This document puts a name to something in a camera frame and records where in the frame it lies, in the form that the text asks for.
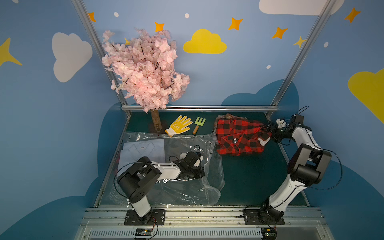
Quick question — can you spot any aluminium mounting rail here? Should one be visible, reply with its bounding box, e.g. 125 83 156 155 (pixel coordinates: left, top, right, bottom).
75 206 334 240

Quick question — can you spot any pink artificial blossom tree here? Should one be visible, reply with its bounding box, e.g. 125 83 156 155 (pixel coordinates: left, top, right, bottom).
102 29 190 132

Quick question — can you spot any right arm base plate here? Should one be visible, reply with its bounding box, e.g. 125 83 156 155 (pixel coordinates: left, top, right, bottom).
243 209 285 225

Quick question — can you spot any light blue shirt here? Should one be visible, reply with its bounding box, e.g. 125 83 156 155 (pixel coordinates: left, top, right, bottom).
118 139 166 173

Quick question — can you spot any aluminium frame back bar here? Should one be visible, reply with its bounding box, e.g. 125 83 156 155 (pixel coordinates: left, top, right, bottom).
121 104 279 112

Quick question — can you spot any right aluminium frame post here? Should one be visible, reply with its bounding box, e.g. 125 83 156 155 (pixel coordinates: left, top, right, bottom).
270 0 337 109

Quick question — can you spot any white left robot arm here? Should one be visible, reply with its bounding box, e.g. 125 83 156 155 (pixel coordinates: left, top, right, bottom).
117 152 206 219

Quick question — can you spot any green circuit board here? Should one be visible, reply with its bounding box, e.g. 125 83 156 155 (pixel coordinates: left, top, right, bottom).
261 228 277 240
135 229 153 238

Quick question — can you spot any right green circuit board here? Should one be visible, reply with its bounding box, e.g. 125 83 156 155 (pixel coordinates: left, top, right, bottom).
261 228 277 240

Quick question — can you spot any left green circuit board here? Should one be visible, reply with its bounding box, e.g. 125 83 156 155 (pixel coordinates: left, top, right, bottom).
135 229 153 238

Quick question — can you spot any red black checkered cloth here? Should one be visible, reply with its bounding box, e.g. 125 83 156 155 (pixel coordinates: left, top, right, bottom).
216 119 272 156

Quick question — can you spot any left aluminium frame post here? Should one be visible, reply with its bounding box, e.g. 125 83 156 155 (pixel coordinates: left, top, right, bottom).
72 0 127 106

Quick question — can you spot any clear plastic vacuum bag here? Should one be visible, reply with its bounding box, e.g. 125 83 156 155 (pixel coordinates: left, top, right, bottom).
101 132 225 206

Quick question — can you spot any green garden hand fork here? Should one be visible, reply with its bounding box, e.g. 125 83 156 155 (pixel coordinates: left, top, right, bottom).
193 117 206 135

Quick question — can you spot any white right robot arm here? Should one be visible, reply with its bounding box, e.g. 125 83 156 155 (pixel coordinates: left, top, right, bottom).
262 114 332 214

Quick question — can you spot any yellow work glove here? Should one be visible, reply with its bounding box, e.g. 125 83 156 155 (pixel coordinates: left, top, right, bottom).
165 115 193 137

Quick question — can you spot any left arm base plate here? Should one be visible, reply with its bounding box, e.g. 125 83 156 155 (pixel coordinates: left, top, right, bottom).
124 209 166 226

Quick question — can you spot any red plaid shirt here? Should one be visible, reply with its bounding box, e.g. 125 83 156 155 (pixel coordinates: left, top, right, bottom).
216 113 242 120

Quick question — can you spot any aluminium frame post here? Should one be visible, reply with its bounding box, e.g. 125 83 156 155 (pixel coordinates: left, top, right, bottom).
72 0 127 106
270 0 337 109

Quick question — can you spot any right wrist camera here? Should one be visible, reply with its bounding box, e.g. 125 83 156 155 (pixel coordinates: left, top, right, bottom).
276 119 287 129

